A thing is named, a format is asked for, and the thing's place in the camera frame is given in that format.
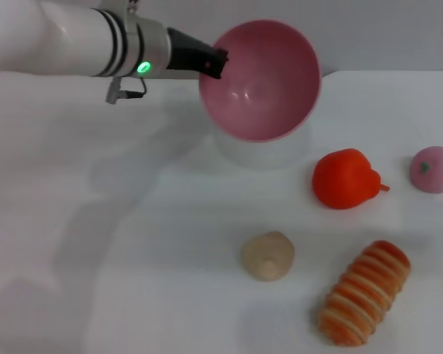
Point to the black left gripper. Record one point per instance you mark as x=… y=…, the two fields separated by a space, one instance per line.
x=186 y=51

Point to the pink bowl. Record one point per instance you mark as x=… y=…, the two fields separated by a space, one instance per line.
x=262 y=85

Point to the beige toy potato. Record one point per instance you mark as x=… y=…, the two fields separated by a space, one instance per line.
x=268 y=256

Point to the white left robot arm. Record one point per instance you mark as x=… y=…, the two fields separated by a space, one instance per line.
x=59 y=37

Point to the orange-red toy pepper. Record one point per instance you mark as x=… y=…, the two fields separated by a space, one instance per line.
x=343 y=178

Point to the pink peach toy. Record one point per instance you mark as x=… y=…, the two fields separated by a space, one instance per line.
x=435 y=169

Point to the orange striped bread roll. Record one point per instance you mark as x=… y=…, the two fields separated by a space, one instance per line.
x=365 y=295

